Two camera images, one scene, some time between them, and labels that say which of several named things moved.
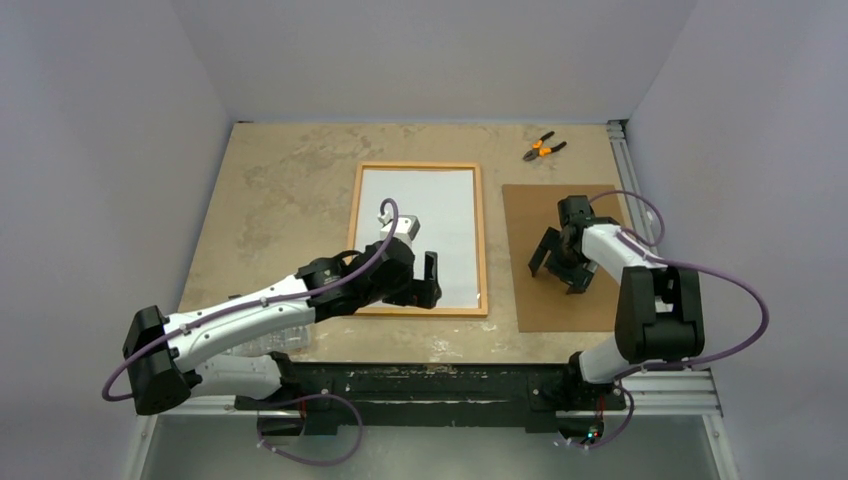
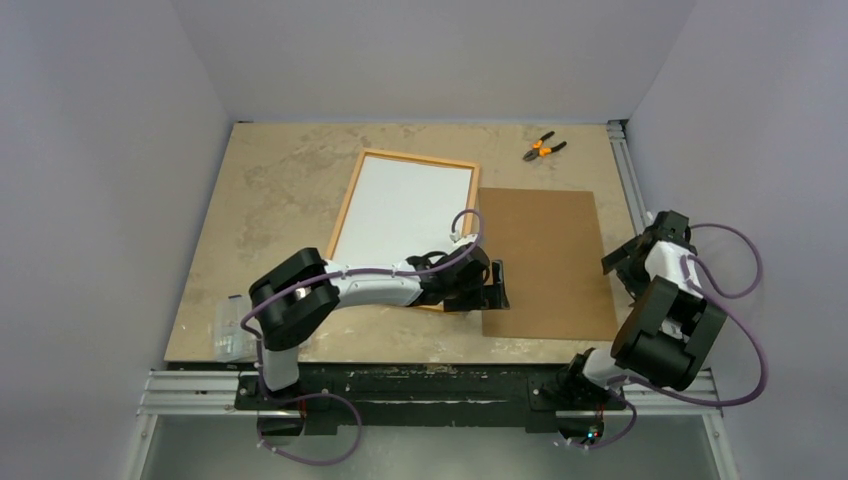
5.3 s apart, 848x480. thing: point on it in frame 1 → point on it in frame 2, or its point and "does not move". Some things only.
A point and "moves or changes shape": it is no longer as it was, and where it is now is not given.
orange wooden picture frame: [482, 309] → [472, 198]
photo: [443, 201] does not move
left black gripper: [419, 293] → [483, 297]
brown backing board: [543, 304] moves or changes shape
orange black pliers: [539, 150] does not move
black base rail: [324, 392] does not move
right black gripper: [566, 259] → [626, 258]
